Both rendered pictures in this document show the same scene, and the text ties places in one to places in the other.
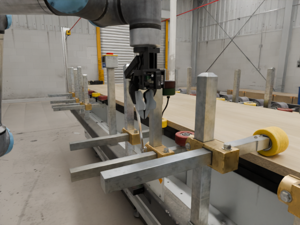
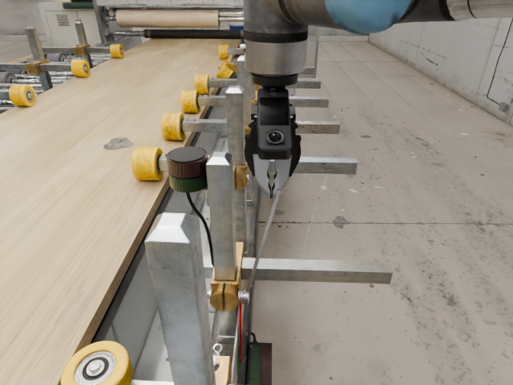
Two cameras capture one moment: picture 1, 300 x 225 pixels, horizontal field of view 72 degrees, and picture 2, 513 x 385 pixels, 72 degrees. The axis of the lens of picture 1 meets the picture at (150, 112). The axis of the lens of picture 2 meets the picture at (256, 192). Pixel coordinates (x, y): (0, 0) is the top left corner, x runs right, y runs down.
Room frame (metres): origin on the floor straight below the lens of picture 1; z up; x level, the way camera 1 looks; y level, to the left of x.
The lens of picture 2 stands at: (1.10, 0.27, 1.33)
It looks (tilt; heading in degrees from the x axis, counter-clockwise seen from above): 31 degrees down; 211
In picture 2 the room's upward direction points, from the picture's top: straight up
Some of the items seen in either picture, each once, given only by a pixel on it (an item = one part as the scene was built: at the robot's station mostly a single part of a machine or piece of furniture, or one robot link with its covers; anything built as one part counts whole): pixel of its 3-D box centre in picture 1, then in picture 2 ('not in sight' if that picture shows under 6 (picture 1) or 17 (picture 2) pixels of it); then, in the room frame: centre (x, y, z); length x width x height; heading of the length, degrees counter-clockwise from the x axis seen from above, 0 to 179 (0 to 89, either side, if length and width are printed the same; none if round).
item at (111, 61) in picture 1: (110, 62); not in sight; (1.17, 0.22, 1.18); 0.07 x 0.07 x 0.08; 28
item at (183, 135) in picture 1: (185, 147); not in sight; (0.74, -0.14, 0.85); 0.08 x 0.08 x 0.11
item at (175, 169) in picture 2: (167, 84); (187, 161); (0.75, -0.06, 1.09); 0.06 x 0.06 x 0.02
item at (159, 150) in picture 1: (159, 152); (226, 274); (0.70, -0.03, 0.85); 0.13 x 0.06 x 0.05; 28
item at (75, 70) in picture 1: (76, 90); not in sight; (2.27, 0.81, 0.91); 0.03 x 0.03 x 0.48; 28
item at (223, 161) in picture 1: (209, 151); (238, 166); (0.48, -0.15, 0.95); 0.13 x 0.06 x 0.05; 28
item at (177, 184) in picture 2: (167, 91); (189, 176); (0.75, -0.06, 1.07); 0.06 x 0.06 x 0.02
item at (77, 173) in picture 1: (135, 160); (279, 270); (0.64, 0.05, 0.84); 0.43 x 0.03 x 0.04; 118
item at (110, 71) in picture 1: (111, 107); not in sight; (1.17, 0.22, 0.93); 0.05 x 0.05 x 0.45; 28
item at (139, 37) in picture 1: (146, 39); (272, 56); (0.62, 0.01, 1.23); 0.10 x 0.09 x 0.05; 118
